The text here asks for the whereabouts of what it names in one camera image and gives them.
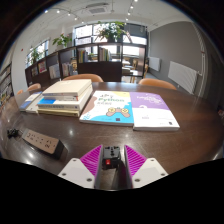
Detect large white wall radiator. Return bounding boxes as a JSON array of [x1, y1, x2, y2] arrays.
[[167, 60, 199, 95]]

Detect large green potted plant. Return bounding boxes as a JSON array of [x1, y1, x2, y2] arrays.
[[94, 20, 131, 44]]

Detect large dark-framed window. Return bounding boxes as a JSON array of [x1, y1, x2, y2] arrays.
[[73, 22, 148, 56]]

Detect thick cream book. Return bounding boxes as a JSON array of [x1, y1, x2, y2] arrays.
[[42, 78, 93, 98]]

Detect low dark shelf unit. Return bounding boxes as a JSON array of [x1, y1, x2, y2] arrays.
[[24, 42, 149, 88]]

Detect white cover book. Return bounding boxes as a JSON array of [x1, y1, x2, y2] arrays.
[[25, 96, 43, 115]]

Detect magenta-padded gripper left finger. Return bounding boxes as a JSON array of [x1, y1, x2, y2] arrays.
[[57, 144, 104, 190]]

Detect ceiling air conditioner unit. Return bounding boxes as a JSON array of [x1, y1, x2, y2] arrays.
[[85, 3, 109, 15]]

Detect ceiling track spotlights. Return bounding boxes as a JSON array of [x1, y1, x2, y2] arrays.
[[43, 0, 136, 21]]

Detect white book with blue stripe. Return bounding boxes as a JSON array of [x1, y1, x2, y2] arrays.
[[37, 87, 94, 112]]

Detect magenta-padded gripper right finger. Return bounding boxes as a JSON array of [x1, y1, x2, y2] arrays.
[[123, 144, 169, 190]]

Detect small black charger block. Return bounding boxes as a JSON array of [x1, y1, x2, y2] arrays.
[[101, 145, 122, 171]]

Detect yellowish thin book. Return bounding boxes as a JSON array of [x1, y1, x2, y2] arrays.
[[36, 107, 82, 118]]

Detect small green potted plant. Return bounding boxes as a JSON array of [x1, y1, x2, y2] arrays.
[[29, 46, 43, 64]]

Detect tall wall bookshelf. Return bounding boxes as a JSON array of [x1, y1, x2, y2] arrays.
[[0, 63, 14, 108]]

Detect small white wall radiator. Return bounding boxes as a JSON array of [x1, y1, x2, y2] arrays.
[[148, 55, 162, 73]]

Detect blue cover book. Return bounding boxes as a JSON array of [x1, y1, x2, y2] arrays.
[[18, 91, 42, 113]]

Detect side window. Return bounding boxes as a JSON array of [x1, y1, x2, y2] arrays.
[[24, 39, 50, 68]]

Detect colourful cartoon cover book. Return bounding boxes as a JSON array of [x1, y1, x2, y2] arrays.
[[79, 89, 135, 128]]

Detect purple and white book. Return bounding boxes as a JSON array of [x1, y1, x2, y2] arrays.
[[129, 91, 181, 132]]

